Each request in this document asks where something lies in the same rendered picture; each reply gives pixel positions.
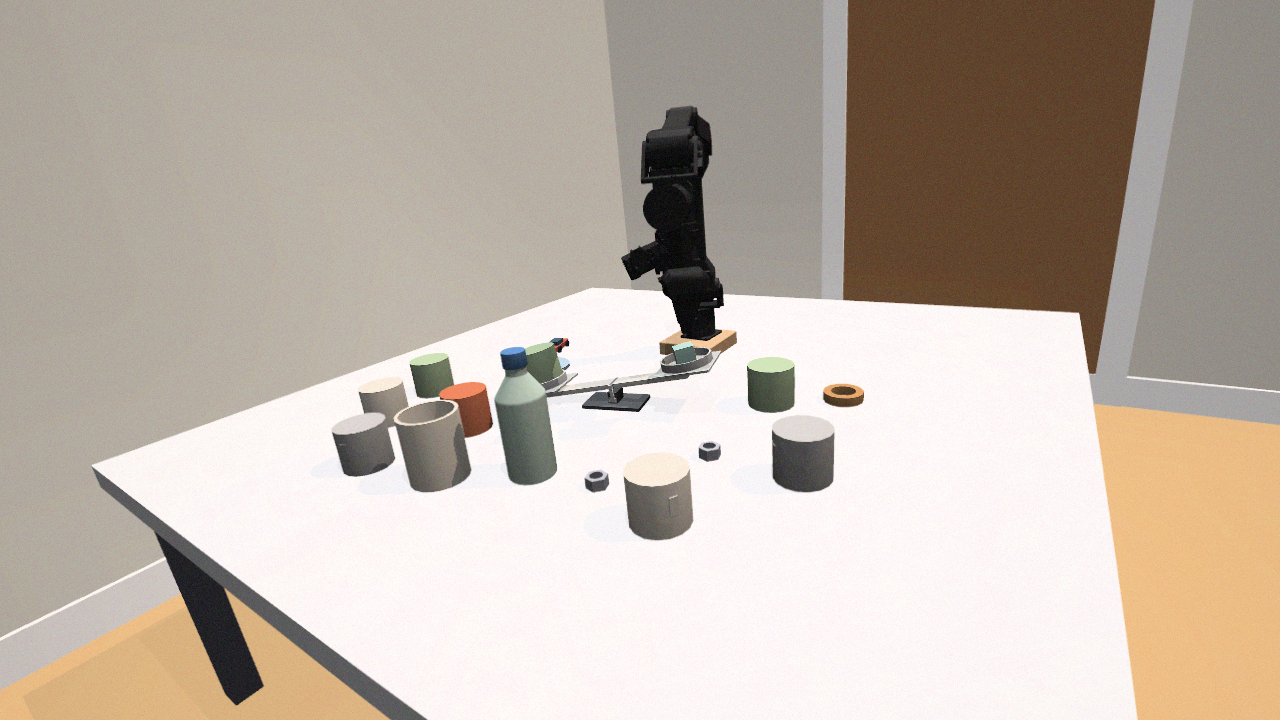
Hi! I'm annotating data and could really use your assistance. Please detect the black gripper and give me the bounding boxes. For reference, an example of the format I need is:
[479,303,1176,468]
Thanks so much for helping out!
[655,222,710,334]

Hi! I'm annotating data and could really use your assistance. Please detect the beige cylinder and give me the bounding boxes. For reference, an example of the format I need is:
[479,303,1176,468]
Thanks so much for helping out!
[623,452,694,541]
[358,377,410,428]

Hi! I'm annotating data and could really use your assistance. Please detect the grey balance beam with square pans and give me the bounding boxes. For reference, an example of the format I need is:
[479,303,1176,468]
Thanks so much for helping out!
[540,347,721,413]

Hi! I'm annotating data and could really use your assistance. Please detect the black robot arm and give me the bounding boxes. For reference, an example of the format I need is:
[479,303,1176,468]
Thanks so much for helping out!
[621,106,724,341]

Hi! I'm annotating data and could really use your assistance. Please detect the grey hex nut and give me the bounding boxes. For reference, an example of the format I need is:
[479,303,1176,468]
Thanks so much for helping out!
[584,469,609,493]
[698,441,721,462]

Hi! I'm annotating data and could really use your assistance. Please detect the orange-brown ring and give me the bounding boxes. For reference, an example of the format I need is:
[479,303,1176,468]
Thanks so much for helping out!
[822,384,864,407]

